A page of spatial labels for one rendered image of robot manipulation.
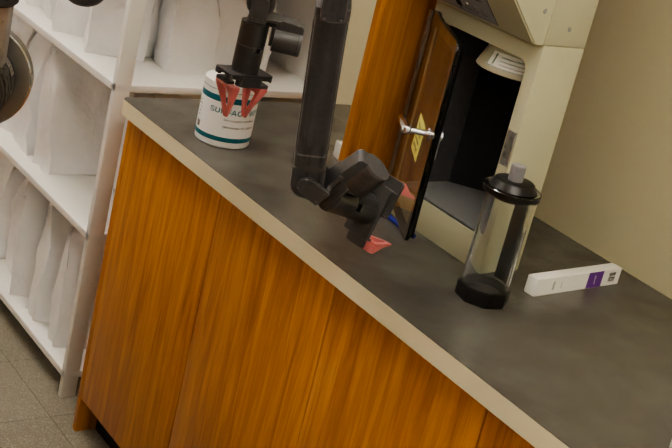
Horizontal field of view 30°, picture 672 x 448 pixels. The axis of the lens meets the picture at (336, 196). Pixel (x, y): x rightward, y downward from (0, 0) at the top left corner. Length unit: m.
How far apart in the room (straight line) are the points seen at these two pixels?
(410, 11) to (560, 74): 0.38
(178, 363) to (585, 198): 1.00
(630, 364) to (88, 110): 1.96
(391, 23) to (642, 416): 0.98
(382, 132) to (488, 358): 0.72
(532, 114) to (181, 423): 1.12
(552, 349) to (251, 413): 0.74
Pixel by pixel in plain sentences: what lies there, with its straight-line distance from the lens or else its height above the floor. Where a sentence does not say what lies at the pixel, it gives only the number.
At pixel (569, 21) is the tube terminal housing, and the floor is 1.46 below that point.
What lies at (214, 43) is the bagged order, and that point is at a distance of 3.49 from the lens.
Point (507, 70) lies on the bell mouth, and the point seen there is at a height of 1.33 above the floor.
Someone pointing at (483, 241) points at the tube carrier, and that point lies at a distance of 2.31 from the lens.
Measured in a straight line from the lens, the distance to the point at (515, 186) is 2.28.
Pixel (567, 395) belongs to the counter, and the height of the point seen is 0.94.
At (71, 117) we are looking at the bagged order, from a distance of 3.71.
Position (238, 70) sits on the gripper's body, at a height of 1.19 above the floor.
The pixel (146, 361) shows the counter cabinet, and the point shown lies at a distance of 3.08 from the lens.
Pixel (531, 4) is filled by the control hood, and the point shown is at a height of 1.48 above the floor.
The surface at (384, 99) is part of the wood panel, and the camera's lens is 2.67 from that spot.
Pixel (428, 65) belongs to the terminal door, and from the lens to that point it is 2.51.
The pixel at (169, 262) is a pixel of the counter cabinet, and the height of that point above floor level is 0.64.
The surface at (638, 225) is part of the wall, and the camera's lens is 2.78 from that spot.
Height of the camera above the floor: 1.83
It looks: 19 degrees down
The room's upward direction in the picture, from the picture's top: 14 degrees clockwise
